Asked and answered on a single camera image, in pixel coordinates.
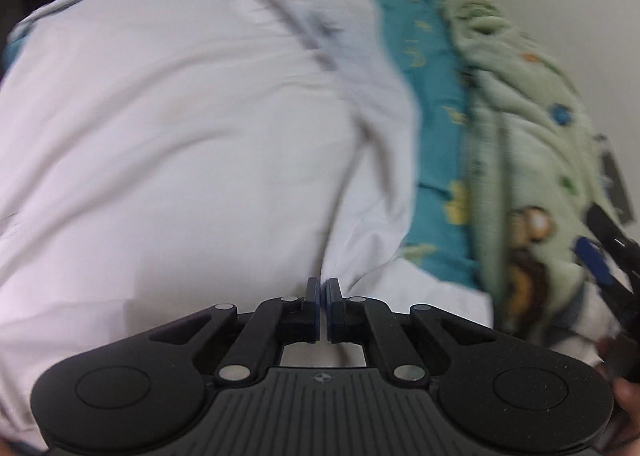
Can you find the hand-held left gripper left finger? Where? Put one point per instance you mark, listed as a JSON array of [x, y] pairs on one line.
[[313, 307]]

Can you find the teal printed bed sheet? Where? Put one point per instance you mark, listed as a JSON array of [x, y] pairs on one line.
[[434, 101]]

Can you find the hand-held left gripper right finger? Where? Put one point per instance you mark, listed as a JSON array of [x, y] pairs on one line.
[[332, 307]]

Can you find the dark grey object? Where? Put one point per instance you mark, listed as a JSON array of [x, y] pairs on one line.
[[615, 181]]

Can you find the green printed fleece blanket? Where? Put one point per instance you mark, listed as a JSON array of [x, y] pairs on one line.
[[530, 136]]

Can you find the person's right hand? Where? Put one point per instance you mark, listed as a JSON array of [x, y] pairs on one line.
[[627, 396]]

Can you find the white shirt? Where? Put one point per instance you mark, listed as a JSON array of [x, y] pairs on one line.
[[190, 146]]

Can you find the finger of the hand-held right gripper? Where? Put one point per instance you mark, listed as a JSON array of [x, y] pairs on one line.
[[612, 231], [593, 256]]

